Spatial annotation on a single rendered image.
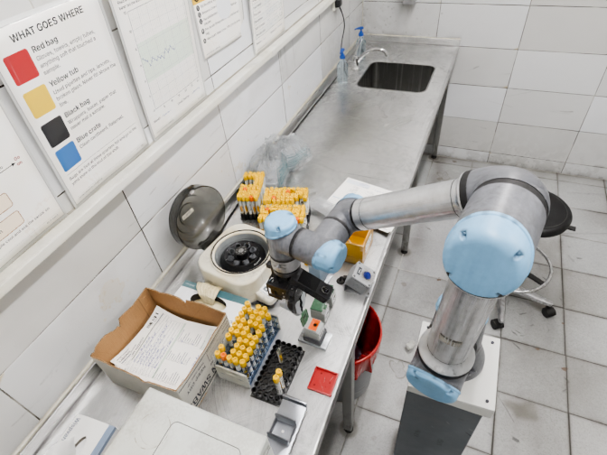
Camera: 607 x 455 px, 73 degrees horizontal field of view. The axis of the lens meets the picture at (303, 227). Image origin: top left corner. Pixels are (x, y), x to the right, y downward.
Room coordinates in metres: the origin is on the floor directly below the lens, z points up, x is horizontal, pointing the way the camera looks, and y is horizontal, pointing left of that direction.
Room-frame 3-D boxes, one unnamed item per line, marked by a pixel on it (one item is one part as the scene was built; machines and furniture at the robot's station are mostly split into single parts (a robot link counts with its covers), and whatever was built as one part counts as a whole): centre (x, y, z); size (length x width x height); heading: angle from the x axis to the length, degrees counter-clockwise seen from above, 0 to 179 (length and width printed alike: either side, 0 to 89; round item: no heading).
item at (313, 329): (0.66, 0.00, 0.92); 0.05 x 0.04 x 0.06; 61
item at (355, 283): (0.84, -0.15, 0.92); 0.13 x 0.07 x 0.08; 63
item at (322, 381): (0.52, -0.01, 0.88); 0.07 x 0.07 x 0.01; 63
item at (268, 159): (1.47, 0.13, 0.97); 0.26 x 0.17 x 0.19; 168
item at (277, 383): (0.56, 0.11, 0.93); 0.17 x 0.09 x 0.11; 154
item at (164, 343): (0.64, 0.42, 0.95); 0.29 x 0.25 x 0.15; 63
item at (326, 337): (0.66, 0.00, 0.89); 0.09 x 0.05 x 0.04; 61
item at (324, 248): (0.64, -0.04, 1.29); 0.11 x 0.11 x 0.08; 52
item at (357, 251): (1.01, -0.16, 0.93); 0.13 x 0.13 x 0.10; 62
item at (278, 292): (0.69, 0.06, 1.13); 0.09 x 0.08 x 0.12; 61
